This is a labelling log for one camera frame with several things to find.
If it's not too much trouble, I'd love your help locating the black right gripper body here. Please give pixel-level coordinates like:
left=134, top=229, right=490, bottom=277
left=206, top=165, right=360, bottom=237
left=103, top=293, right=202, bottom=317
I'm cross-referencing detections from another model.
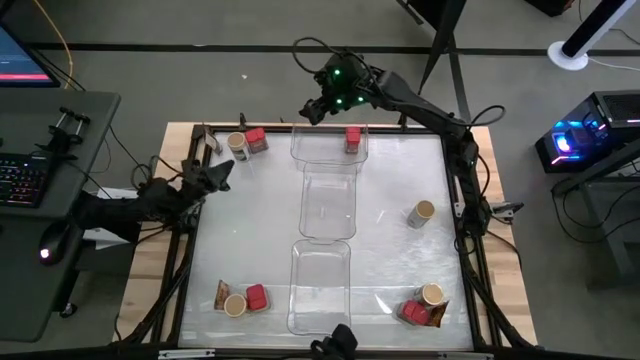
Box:
left=313, top=52, right=380, bottom=114

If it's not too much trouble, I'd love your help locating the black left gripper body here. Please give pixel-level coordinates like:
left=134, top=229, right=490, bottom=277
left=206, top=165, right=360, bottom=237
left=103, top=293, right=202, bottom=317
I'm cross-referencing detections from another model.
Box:
left=179, top=158, right=221, bottom=199

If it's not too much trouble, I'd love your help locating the brown orange spice packet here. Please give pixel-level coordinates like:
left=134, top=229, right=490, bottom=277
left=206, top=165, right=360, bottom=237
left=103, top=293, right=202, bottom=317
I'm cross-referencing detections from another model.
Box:
left=213, top=278, right=232, bottom=312
left=427, top=299, right=451, bottom=329

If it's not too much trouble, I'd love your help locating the brown grey spice packet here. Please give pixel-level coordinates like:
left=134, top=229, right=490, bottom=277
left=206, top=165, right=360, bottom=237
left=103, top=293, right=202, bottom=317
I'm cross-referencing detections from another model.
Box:
left=202, top=130, right=224, bottom=156

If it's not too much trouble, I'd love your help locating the clear plastic bin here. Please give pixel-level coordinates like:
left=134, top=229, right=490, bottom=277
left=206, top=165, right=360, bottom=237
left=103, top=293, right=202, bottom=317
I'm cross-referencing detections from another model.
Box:
left=286, top=238, right=353, bottom=336
left=298, top=162, right=359, bottom=242
left=289, top=123, right=370, bottom=174

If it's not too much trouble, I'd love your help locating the white box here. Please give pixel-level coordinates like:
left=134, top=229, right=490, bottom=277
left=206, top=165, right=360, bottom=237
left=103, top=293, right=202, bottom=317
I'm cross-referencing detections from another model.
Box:
left=82, top=187, right=144, bottom=251

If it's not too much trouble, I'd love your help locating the black tripod stand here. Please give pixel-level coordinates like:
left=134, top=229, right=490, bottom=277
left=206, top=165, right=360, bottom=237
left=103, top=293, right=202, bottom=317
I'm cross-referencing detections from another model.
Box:
left=394, top=0, right=469, bottom=96

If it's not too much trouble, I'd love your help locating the black computer mouse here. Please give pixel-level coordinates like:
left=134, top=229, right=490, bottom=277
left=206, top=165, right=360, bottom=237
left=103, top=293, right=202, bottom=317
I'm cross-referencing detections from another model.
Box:
left=38, top=222, right=71, bottom=266

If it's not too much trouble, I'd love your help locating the backlit black keyboard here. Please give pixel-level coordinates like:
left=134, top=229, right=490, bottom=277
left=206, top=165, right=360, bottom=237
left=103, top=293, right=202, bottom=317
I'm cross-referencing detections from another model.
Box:
left=0, top=152, right=51, bottom=209

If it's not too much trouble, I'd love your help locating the dark grey desk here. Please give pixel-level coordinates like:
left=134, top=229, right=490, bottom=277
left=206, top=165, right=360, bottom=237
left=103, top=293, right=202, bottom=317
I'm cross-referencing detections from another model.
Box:
left=0, top=89, right=122, bottom=344

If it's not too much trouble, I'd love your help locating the computer monitor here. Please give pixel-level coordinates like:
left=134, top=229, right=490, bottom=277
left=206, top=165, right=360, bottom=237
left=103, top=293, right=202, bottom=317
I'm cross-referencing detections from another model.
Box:
left=0, top=22, right=61, bottom=89

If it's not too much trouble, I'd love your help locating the black lit computer tower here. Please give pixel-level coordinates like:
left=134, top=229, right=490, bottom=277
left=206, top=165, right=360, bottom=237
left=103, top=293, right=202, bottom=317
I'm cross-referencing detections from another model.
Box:
left=534, top=89, right=640, bottom=175

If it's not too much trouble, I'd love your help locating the white tower fan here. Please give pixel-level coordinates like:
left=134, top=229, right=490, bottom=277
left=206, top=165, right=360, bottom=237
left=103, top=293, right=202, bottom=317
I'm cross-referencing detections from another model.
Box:
left=547, top=0, right=639, bottom=72

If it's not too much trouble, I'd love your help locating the grey side shelf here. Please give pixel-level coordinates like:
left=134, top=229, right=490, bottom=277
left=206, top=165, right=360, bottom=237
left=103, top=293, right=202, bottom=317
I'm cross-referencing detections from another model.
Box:
left=549, top=139, right=640, bottom=291

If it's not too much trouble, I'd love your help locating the black metal table frame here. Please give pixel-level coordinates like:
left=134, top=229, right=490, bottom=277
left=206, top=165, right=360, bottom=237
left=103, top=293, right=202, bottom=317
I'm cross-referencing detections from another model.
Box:
left=112, top=122, right=539, bottom=360

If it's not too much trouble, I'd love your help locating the black clamp mount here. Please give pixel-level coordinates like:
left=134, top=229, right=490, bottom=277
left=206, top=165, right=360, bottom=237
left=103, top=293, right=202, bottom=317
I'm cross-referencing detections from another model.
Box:
left=37, top=105, right=92, bottom=161

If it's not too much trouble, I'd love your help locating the yellow cable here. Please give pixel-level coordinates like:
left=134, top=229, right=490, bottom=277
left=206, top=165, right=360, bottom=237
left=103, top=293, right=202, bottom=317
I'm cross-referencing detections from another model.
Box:
left=32, top=0, right=75, bottom=91

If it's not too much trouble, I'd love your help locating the black table-level camera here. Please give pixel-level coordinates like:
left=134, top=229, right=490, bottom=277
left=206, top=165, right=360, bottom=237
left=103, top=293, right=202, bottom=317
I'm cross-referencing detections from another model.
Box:
left=309, top=323, right=360, bottom=360

